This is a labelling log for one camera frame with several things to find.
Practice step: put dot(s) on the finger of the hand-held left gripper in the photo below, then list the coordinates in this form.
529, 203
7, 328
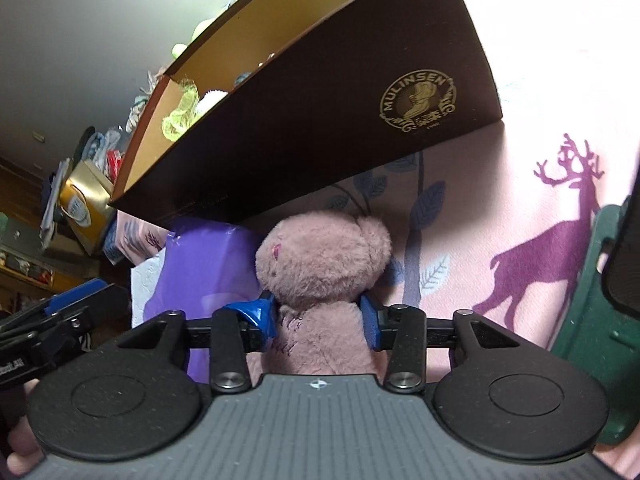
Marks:
75, 294

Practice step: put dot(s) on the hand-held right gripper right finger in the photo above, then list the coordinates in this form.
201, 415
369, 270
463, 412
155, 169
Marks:
369, 320

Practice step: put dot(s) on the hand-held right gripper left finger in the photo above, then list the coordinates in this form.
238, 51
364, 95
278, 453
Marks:
257, 312

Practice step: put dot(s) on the pink plush bunny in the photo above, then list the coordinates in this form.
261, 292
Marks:
320, 270

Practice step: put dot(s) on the neon green knotted cloth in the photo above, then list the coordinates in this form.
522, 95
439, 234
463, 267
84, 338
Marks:
180, 115

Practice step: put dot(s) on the brown cardboard shoe box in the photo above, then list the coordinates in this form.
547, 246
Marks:
325, 110

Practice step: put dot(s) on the person's left hand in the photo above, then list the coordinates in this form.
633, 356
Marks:
20, 452

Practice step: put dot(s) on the purple tissue pack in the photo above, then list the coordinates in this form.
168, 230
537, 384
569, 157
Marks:
210, 270

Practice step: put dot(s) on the gold paper bag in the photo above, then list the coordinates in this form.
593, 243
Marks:
82, 205

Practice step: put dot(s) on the stack of papers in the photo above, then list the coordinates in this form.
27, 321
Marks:
52, 200

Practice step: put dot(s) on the red packet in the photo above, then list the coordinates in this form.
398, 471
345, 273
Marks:
115, 165

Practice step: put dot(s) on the clear plastic bags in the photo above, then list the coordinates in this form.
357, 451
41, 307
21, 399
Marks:
100, 147

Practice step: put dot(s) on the white pink knotted cloth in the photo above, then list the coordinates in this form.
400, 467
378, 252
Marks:
137, 107

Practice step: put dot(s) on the white plush toy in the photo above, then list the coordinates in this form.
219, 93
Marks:
210, 99

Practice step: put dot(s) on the green folding phone stand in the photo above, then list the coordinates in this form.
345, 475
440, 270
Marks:
590, 340

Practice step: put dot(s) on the light green plush toy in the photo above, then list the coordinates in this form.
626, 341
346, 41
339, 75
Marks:
202, 29

